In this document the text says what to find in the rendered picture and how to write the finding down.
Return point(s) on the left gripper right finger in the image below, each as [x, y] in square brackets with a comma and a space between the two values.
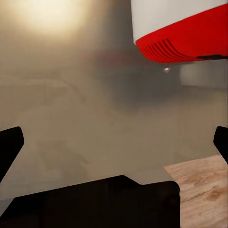
[221, 141]

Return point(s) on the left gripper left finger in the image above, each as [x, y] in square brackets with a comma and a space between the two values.
[11, 142]

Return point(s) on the coffee table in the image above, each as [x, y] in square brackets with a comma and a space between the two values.
[90, 105]

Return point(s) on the radio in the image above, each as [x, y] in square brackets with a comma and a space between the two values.
[171, 31]

